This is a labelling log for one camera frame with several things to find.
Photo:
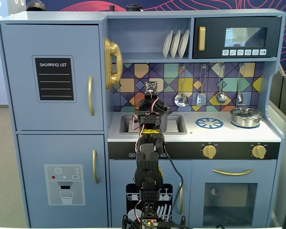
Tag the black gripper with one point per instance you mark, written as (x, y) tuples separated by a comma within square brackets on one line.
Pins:
[(149, 104)]

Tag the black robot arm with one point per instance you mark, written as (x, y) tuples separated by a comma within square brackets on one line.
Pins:
[(147, 167)]

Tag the shiny steel pot lid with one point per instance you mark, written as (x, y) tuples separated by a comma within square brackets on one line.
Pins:
[(245, 111)]

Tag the metal toy strainer spoon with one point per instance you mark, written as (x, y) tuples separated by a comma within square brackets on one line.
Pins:
[(180, 100)]

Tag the gray toy sink basin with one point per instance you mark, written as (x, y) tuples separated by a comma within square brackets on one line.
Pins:
[(176, 126)]

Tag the metal toy slotted spatula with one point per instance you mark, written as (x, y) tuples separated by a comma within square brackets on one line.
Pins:
[(201, 99)]

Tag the metal toy ladle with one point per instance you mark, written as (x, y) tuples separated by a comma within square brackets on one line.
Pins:
[(221, 97)]

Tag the white toy plate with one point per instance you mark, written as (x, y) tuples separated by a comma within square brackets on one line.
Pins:
[(175, 44), (184, 43), (167, 45)]

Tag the gold stove knob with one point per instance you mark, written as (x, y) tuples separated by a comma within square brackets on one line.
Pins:
[(259, 151), (209, 151)]

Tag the gold toy telephone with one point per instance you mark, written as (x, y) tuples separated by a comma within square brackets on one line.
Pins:
[(113, 62)]

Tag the shiny steel toy pot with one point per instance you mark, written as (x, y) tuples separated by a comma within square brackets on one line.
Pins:
[(245, 121)]

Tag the black toy microwave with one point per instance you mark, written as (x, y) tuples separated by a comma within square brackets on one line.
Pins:
[(214, 35)]

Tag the black round cup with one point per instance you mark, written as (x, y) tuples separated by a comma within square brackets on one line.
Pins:
[(134, 8)]

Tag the blue toy play kitchen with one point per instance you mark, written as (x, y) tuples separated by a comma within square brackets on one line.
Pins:
[(62, 143)]

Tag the small black cylinder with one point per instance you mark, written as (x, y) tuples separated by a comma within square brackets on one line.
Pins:
[(111, 8)]

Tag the black shopping list board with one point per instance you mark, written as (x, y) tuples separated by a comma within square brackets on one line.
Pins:
[(54, 81)]

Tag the robot controller board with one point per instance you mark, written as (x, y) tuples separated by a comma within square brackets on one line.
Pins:
[(149, 223)]

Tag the blue oven door with window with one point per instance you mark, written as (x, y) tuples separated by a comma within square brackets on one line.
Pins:
[(267, 195)]

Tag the blue fridge door with dispenser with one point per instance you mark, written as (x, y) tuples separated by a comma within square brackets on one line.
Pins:
[(33, 148)]

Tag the blue fridge door with chalkboard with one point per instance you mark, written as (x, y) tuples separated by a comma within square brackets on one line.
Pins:
[(19, 71)]

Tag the black dome shaped object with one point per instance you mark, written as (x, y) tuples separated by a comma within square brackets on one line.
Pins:
[(36, 6)]

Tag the small wrist camera board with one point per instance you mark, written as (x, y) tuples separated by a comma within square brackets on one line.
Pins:
[(150, 87)]

